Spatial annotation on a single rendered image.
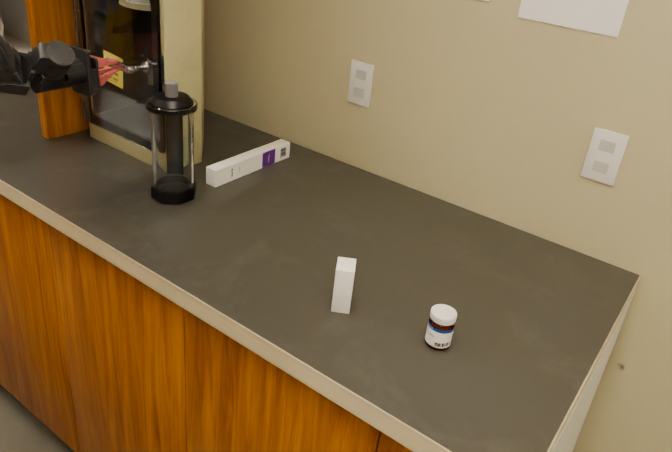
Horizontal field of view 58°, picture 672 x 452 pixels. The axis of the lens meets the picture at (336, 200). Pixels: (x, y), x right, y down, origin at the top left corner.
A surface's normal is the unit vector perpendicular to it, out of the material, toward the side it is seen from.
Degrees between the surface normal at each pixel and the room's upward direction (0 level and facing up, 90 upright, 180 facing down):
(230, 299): 0
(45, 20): 90
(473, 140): 90
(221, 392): 90
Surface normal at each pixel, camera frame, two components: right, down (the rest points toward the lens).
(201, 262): 0.10, -0.89
